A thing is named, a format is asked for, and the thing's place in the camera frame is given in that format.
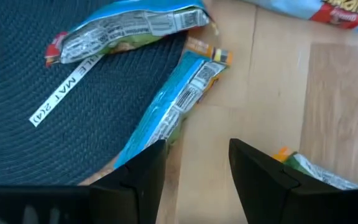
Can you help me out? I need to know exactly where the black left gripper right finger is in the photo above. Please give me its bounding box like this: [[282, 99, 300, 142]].
[[228, 138, 358, 224]]

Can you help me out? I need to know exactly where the blue orange granola bar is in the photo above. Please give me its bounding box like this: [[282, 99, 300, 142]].
[[113, 36, 233, 170]]

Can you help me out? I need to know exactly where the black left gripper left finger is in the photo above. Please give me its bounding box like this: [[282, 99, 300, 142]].
[[90, 139, 167, 224]]

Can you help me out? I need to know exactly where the green white granola bar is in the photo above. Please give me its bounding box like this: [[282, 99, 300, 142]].
[[273, 146, 358, 190]]

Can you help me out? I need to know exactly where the white mat label strip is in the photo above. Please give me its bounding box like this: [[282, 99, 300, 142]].
[[29, 54, 104, 128]]

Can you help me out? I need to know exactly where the round dark blue mat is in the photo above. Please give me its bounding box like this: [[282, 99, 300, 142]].
[[0, 0, 188, 187]]

